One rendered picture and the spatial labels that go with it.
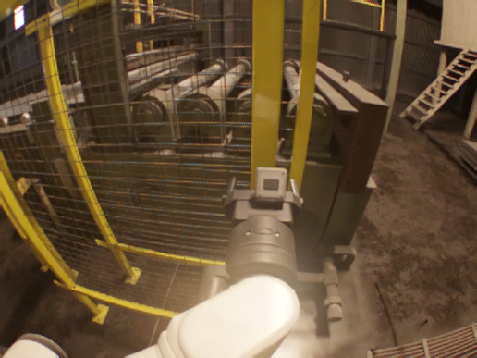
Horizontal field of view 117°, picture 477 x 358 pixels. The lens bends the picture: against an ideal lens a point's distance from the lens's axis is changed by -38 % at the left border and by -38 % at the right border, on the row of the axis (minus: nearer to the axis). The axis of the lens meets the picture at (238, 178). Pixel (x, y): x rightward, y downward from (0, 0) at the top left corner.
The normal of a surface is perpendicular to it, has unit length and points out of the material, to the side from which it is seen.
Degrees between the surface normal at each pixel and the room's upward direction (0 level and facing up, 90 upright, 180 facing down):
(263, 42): 90
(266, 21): 90
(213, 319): 2
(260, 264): 45
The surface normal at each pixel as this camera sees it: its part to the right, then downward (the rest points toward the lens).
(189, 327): 0.03, -0.82
